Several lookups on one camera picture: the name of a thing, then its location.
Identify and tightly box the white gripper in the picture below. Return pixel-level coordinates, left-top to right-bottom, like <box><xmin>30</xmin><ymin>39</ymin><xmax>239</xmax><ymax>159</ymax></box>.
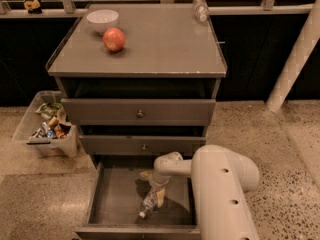
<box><xmin>139</xmin><ymin>170</ymin><xmax>169</xmax><ymax>208</ymax></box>

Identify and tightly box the clear plastic bottle blue label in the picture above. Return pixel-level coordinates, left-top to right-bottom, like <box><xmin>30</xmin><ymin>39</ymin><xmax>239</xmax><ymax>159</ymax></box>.
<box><xmin>139</xmin><ymin>189</ymin><xmax>158</xmax><ymax>219</ymax></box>

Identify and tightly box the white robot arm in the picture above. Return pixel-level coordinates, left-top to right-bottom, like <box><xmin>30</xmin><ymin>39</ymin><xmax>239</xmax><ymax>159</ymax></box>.
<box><xmin>139</xmin><ymin>145</ymin><xmax>260</xmax><ymax>240</ymax></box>

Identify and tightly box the grey open bottom drawer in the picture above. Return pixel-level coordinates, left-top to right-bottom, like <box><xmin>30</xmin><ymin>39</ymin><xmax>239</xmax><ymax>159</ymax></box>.
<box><xmin>76</xmin><ymin>156</ymin><xmax>200</xmax><ymax>240</ymax></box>

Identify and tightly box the grey middle drawer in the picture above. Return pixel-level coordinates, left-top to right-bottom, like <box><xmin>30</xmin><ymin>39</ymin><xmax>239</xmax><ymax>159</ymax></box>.
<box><xmin>80</xmin><ymin>135</ymin><xmax>206</xmax><ymax>155</ymax></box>

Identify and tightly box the grey drawer cabinet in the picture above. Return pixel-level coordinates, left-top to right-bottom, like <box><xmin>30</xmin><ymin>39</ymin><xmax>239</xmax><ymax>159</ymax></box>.
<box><xmin>45</xmin><ymin>2</ymin><xmax>229</xmax><ymax>167</ymax></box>

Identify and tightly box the grey top drawer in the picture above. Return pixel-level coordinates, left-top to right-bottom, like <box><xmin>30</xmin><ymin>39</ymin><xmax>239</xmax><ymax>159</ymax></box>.
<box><xmin>61</xmin><ymin>98</ymin><xmax>215</xmax><ymax>126</ymax></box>

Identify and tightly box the clear plastic bottle on counter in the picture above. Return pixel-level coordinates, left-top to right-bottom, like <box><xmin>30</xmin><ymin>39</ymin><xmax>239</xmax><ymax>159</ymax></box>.
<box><xmin>193</xmin><ymin>0</ymin><xmax>209</xmax><ymax>23</ymax></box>

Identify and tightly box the brown snack packet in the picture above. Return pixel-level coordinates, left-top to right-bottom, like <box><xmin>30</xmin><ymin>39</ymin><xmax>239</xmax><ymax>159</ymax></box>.
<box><xmin>54</xmin><ymin>123</ymin><xmax>71</xmax><ymax>139</ymax></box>

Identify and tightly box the blue silver snack packet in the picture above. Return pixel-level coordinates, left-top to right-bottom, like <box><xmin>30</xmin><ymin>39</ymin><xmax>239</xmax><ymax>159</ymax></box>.
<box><xmin>31</xmin><ymin>122</ymin><xmax>56</xmax><ymax>139</ymax></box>

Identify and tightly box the clear plastic bin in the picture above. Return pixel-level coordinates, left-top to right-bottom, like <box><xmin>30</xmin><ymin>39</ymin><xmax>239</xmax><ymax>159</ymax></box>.
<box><xmin>13</xmin><ymin>91</ymin><xmax>78</xmax><ymax>157</ymax></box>

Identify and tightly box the green snack bag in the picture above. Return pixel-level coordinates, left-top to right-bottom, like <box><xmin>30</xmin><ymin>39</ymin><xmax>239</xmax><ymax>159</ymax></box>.
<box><xmin>35</xmin><ymin>102</ymin><xmax>62</xmax><ymax>119</ymax></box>

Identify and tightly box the red apple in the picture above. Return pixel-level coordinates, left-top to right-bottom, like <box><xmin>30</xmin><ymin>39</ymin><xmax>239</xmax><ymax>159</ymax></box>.
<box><xmin>103</xmin><ymin>28</ymin><xmax>126</xmax><ymax>52</ymax></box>

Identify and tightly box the white bowl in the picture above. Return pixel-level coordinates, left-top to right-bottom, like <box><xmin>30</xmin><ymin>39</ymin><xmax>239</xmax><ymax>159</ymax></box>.
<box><xmin>86</xmin><ymin>9</ymin><xmax>119</xmax><ymax>34</ymax></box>

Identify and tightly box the metal window railing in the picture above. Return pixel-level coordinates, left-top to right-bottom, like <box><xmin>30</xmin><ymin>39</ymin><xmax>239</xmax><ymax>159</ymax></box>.
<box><xmin>0</xmin><ymin>0</ymin><xmax>320</xmax><ymax>20</ymax></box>

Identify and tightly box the yellow black object on ledge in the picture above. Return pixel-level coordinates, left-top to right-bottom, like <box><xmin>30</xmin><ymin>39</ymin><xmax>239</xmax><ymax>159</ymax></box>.
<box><xmin>24</xmin><ymin>0</ymin><xmax>42</xmax><ymax>14</ymax></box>

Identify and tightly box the white diagonal pole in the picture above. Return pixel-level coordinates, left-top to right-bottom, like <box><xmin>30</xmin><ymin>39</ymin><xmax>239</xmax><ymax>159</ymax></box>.
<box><xmin>266</xmin><ymin>0</ymin><xmax>320</xmax><ymax>112</ymax></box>

